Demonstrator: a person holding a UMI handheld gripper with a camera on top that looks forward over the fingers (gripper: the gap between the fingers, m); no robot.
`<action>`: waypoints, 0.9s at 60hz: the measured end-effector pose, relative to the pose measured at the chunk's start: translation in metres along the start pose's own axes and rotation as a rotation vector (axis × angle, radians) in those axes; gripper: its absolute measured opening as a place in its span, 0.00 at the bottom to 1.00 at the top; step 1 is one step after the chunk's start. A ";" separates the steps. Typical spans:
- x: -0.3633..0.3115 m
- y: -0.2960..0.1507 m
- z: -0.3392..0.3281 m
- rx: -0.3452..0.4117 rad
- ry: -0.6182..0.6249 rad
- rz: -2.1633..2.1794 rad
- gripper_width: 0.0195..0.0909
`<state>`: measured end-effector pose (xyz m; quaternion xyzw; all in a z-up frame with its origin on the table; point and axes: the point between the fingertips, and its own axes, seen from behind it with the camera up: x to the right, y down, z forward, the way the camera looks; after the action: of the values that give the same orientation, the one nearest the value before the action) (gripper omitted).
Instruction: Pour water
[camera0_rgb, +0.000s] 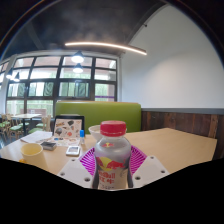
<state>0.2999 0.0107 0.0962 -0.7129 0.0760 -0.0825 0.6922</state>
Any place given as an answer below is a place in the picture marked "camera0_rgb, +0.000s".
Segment small blue-capped bottle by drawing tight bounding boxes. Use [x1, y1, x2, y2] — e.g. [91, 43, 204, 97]
[79, 129, 86, 146]

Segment clear drink bottle red cap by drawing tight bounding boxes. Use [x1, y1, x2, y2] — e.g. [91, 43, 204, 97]
[91, 120, 134, 191]

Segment long curved ceiling light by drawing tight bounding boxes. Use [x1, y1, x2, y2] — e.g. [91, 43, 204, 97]
[64, 41, 148, 56]

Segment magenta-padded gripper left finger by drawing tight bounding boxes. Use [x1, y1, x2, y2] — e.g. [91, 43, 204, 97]
[57, 146, 98, 190]

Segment green upholstered bench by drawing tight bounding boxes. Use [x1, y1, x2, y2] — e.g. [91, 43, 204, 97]
[54, 101, 142, 135]

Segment white paper sheets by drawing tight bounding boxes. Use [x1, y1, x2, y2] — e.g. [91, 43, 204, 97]
[20, 130, 54, 144]

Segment group of wooden green-seat chairs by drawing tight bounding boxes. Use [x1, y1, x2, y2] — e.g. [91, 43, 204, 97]
[0, 113, 53, 141]

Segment light wooden dining table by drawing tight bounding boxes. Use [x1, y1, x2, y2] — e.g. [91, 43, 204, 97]
[11, 113, 43, 134]

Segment small black box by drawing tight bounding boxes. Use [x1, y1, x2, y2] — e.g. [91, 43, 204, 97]
[40, 141, 58, 151]

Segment pale yellow mug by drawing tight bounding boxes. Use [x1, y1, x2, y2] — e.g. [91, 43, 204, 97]
[19, 142, 46, 168]

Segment small white flat device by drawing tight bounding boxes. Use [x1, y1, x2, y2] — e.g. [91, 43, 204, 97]
[65, 144, 82, 157]

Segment white bowl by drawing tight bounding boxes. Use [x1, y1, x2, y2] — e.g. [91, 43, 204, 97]
[88, 124, 104, 141]

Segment black tablet with stickers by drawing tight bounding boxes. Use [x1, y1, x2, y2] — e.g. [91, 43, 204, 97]
[52, 114, 86, 139]

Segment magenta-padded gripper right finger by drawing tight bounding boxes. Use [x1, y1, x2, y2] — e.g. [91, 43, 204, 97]
[127, 144, 170, 190]

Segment group of pendant lamps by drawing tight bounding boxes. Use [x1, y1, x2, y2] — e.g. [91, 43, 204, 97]
[4, 50, 86, 83]

